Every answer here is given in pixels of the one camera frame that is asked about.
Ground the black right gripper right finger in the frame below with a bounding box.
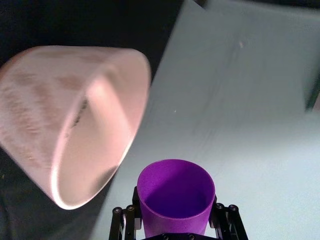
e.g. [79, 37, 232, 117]
[207, 194, 250, 240]

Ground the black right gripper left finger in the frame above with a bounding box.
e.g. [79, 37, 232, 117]
[108, 186, 146, 240]

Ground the pink plastic cup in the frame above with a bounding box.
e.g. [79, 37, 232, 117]
[136, 159, 216, 238]

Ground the white table cloth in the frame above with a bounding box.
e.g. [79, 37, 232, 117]
[93, 0, 320, 240]

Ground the cream vacuum bottle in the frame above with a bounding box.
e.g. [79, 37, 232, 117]
[0, 44, 152, 210]

